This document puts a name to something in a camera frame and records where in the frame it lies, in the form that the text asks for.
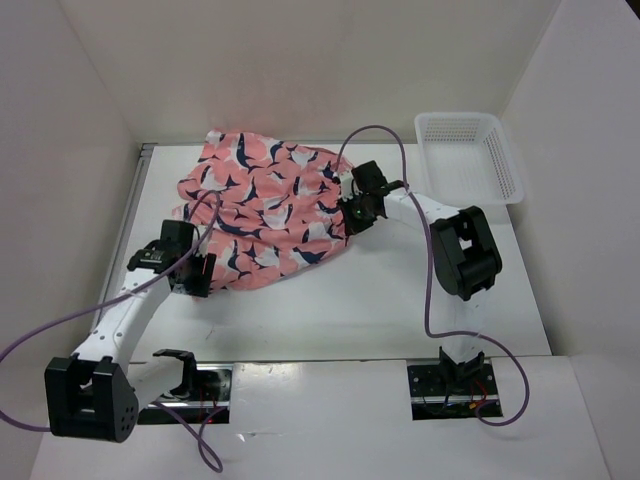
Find pink shark print shorts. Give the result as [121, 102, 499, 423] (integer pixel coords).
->
[172, 130, 353, 291]

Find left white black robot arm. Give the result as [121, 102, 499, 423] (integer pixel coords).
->
[44, 220, 216, 443]

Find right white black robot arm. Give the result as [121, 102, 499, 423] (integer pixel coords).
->
[334, 161, 502, 393]

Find white plastic mesh basket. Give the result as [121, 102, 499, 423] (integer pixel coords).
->
[414, 112, 524, 206]

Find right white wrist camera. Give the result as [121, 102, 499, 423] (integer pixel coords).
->
[337, 170, 358, 201]

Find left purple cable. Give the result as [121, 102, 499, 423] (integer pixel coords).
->
[0, 189, 224, 474]

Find purple cable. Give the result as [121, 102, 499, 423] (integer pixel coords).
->
[333, 124, 531, 427]
[0, 189, 224, 474]

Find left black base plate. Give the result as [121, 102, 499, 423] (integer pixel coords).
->
[138, 363, 233, 426]

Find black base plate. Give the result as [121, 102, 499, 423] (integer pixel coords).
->
[138, 363, 233, 426]
[407, 360, 503, 421]

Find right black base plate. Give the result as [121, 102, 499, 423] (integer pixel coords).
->
[407, 360, 503, 421]

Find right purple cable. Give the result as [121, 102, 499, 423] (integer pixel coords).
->
[333, 124, 531, 427]

